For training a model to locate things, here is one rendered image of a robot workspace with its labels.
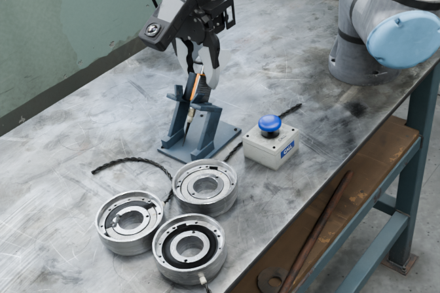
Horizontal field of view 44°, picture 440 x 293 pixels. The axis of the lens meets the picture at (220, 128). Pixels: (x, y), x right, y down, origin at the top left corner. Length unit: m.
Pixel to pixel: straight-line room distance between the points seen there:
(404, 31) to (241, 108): 0.35
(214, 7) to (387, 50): 0.29
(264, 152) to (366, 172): 0.43
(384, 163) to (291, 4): 0.47
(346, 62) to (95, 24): 1.78
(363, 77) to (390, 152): 0.30
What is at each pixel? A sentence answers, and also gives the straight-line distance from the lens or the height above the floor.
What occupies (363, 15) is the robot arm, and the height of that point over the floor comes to 0.99.
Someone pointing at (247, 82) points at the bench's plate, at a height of 0.80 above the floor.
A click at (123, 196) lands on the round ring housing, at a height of 0.84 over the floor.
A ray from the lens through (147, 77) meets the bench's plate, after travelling 1.22.
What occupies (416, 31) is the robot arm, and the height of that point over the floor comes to 0.99.
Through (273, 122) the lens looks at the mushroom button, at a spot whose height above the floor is 0.87.
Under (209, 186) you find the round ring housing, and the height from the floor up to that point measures 0.81.
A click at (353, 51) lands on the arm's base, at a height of 0.87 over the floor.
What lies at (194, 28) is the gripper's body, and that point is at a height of 1.03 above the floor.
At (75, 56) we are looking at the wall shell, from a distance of 2.69.
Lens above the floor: 1.43
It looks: 38 degrees down
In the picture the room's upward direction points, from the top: 8 degrees counter-clockwise
